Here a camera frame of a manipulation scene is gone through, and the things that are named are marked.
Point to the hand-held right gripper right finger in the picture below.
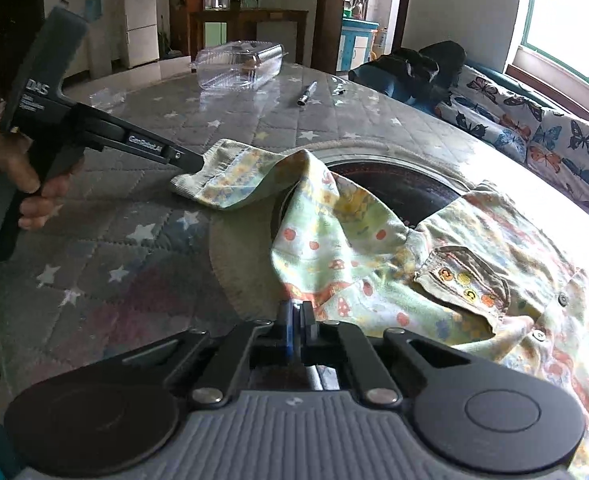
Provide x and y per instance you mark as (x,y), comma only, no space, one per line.
(307,326)

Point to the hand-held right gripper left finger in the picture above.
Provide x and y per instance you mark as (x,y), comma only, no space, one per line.
(288,329)

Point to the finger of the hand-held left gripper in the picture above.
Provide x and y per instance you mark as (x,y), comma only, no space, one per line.
(164,152)

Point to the mushroom print children's shirt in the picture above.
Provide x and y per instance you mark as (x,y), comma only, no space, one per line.
(354,240)

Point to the person's left hand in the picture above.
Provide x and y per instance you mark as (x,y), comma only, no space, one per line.
(4,157)

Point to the crumpled clear plastic wrap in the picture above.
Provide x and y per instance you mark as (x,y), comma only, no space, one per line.
(105,98)

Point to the dark wooden door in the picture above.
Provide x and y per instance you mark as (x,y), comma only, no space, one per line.
(12,25)

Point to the clear plastic clamshell container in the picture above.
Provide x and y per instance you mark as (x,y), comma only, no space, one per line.
(239,67)

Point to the white refrigerator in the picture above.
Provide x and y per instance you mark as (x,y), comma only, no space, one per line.
(141,22)

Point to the dark wooden display cabinet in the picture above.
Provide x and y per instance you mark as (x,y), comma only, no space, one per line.
(247,25)

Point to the black marker pen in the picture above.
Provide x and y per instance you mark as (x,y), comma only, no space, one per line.
(307,93)

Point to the round black hotplate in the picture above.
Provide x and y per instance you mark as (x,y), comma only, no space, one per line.
(399,190)

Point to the small black pen cap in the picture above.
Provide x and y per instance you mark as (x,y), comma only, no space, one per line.
(339,90)

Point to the blue and white small cabinet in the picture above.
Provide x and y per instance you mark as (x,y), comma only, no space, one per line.
(357,45)

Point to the dark clothing pile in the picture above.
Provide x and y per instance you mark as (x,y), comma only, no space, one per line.
(409,72)

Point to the butterfly print cushion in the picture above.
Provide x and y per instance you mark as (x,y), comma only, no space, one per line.
(539,130)

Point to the teal sofa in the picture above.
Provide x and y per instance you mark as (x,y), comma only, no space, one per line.
(494,77)

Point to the green framed window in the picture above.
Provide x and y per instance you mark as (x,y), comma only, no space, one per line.
(569,15)

